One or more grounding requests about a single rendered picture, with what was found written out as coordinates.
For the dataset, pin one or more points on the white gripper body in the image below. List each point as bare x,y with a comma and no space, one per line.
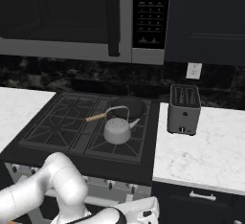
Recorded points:
150,204

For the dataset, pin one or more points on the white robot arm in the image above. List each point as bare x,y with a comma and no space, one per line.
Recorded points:
60,180

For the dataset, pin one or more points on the silver stove knob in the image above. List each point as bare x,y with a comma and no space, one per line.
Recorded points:
14,168
110,184
85,179
33,170
133,188

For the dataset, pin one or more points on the grey kettle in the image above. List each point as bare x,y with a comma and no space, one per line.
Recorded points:
117,132

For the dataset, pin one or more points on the black gas stove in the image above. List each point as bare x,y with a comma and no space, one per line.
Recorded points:
60,129

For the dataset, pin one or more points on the dark drawer front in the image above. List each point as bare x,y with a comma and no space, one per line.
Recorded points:
191,210

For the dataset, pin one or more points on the silver toaster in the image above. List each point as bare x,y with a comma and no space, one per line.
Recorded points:
183,116

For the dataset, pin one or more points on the dark cupboard door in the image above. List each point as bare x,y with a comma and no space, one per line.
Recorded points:
207,17

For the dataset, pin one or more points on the silver and black microwave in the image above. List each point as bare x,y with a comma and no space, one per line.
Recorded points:
63,11

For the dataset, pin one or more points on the white wall outlet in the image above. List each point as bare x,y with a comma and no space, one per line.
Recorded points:
194,71

